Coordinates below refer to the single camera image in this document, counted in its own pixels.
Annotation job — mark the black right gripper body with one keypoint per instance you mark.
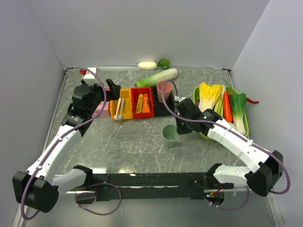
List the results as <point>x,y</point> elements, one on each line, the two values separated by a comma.
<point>183,126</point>

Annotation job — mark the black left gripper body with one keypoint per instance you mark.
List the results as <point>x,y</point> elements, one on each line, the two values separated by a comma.
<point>97,91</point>

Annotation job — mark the pink plastic cup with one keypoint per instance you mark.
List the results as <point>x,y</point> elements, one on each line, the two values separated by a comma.
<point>163,90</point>

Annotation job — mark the mint green plastic cup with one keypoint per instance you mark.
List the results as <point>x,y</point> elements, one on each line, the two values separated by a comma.
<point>169,135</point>

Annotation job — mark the clear textured acrylic tray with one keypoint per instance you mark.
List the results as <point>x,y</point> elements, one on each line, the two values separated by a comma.
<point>143,144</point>

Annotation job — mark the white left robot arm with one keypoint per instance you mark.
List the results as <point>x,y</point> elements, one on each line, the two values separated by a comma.
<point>37,187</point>

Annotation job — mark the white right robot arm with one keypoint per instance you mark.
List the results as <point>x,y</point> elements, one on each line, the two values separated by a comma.
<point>262,169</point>

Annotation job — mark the yellow toothpaste tube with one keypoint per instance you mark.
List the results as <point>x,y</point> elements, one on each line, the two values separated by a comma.
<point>139,105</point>

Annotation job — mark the orange toothpaste tube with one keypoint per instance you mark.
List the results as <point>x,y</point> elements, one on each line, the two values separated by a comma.
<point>146,108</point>

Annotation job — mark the lime green vegetable tray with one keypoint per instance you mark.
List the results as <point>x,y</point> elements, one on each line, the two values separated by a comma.
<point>230,91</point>

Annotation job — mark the red storage bin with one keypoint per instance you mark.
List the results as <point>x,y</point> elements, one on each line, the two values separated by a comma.
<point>135,92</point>

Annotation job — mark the black storage bin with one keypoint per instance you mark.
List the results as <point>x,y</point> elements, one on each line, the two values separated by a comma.
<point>159,108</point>

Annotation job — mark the yellow napa cabbage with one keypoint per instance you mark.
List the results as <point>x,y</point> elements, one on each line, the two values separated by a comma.
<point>209,95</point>

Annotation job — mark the yellow storage bin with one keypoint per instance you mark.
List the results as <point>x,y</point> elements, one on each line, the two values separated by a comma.
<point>127,107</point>

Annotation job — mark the green napa cabbage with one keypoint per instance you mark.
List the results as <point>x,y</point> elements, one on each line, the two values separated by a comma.
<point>153,80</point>

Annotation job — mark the orange carrot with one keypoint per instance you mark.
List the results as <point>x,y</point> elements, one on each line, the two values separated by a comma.
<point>227,113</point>

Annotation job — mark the white radish with leaves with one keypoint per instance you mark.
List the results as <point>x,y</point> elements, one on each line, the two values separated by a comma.
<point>150,65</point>

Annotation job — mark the green bok choy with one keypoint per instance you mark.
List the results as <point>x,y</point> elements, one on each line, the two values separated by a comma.
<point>238,107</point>

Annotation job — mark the red chili pepper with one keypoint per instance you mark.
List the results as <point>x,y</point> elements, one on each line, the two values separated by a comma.
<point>251,101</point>

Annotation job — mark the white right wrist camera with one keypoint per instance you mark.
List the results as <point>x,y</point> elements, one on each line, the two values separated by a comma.
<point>178,99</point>

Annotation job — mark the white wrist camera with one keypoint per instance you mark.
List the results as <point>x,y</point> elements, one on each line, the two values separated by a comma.
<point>89,78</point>
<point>178,99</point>

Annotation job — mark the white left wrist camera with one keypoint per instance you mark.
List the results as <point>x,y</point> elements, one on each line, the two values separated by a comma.
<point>89,78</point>

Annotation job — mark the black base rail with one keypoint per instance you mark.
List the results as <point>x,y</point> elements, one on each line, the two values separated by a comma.
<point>162,185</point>

